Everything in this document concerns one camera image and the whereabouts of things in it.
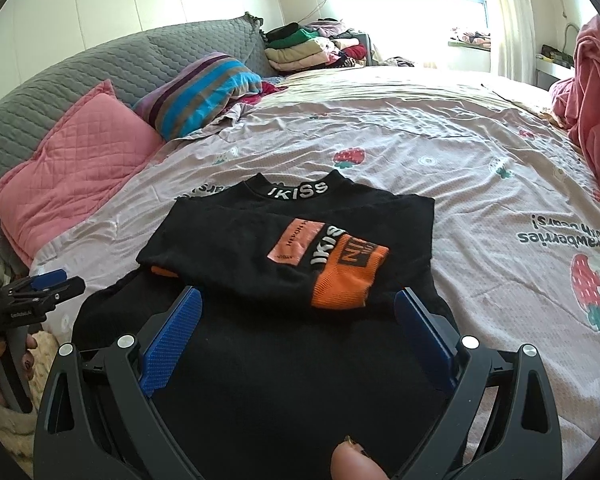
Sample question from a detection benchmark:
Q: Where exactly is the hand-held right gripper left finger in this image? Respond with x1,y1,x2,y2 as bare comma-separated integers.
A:
32,285,203,480

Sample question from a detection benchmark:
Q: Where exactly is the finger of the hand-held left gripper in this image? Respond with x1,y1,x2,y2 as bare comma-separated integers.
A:
0,276,87,312
27,268,70,292

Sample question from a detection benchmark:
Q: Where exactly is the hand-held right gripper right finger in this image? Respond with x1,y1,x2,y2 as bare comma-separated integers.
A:
394,287,563,480

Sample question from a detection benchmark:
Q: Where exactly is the black sweater with orange cuffs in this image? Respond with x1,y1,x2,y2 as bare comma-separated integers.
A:
72,170,461,463

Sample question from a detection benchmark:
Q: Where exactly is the pile of folded clothes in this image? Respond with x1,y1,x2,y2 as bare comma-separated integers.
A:
264,20,373,73

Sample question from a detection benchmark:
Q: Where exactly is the person's right hand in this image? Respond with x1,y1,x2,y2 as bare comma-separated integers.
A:
330,435,388,480

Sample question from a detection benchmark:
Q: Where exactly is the pink quilted pillow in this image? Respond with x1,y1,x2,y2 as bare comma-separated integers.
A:
0,79,166,268

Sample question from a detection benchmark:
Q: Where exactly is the pink strawberry print bedsheet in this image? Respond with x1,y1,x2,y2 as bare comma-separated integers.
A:
30,65,600,461

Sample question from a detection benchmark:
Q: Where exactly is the grey quilted headboard cover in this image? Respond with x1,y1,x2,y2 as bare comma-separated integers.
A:
0,12,276,201

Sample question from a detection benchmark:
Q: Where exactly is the striped blue and purple pillow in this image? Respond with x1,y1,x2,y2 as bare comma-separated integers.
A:
132,51,263,142

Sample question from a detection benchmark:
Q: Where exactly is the crumpled colourful cloth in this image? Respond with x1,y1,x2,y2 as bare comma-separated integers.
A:
220,76,287,126

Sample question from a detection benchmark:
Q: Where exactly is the white side table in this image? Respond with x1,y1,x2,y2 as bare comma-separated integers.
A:
536,44,579,92

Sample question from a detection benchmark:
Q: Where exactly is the pink cloth heap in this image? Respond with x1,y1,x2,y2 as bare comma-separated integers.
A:
449,29,494,52

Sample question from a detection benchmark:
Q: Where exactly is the white curtain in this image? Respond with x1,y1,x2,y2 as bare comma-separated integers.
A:
489,0,542,86

